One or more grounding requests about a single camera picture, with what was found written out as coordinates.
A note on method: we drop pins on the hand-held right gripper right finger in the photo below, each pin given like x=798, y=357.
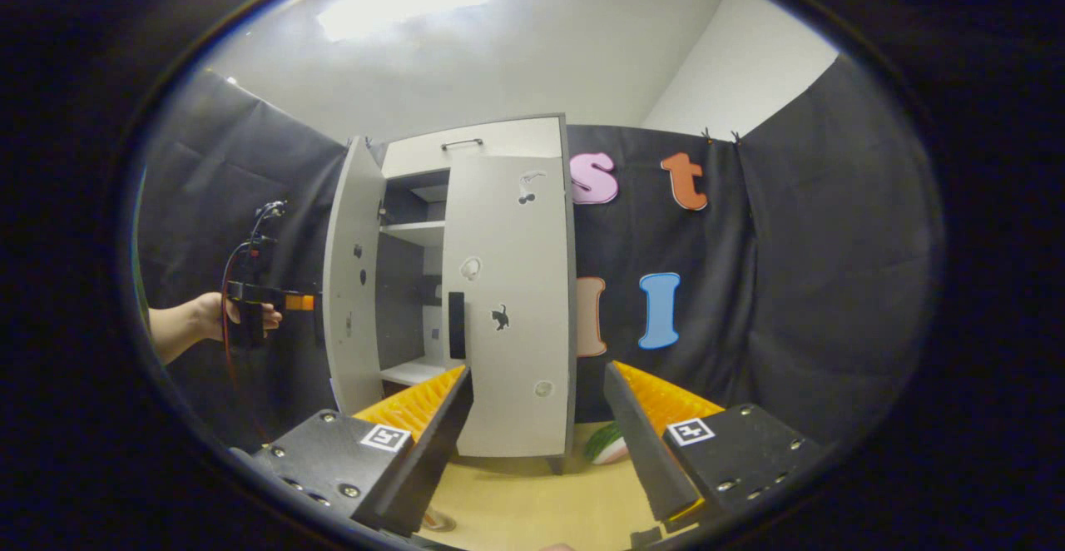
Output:
x=645, y=443

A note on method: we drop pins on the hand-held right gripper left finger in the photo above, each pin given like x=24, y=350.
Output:
x=437, y=443

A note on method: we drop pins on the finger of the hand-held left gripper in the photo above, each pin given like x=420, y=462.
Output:
x=295, y=301

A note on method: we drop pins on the white cabinet door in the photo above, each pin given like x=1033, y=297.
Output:
x=532, y=268
x=349, y=285

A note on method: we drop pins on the clear glass bottle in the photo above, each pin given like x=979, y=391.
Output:
x=438, y=519

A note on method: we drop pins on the white cabinet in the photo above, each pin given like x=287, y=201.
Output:
x=399, y=301

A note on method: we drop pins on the white cabinet shelf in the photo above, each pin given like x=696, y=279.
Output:
x=420, y=233
x=412, y=372

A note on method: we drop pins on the white cabinet drawer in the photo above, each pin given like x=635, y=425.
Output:
x=516, y=147

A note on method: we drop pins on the watermelon slice toy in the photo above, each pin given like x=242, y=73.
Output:
x=607, y=447

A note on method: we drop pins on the black backdrop cloth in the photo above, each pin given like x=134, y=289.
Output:
x=790, y=285

